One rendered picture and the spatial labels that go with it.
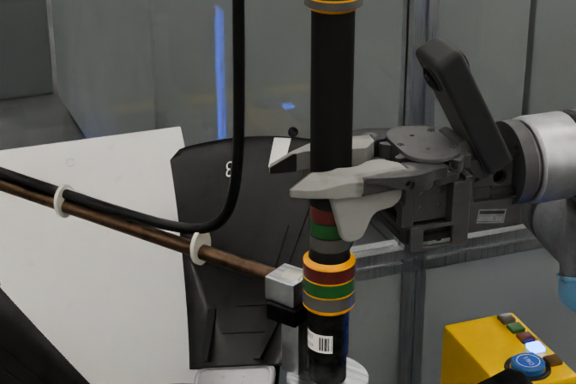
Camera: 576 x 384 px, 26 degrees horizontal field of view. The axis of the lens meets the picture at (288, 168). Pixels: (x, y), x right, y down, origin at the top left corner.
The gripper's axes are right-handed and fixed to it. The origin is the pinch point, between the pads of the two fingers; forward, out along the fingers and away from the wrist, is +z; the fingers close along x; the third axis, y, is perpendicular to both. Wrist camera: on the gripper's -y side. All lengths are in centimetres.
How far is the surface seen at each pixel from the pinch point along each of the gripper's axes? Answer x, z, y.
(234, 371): 7.1, 3.0, 22.3
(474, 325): 36, -38, 42
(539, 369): 23, -40, 41
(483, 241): 70, -58, 50
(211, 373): 8.9, 4.6, 23.3
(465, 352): 31, -34, 42
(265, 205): 16.4, -3.2, 10.9
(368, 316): 70, -39, 60
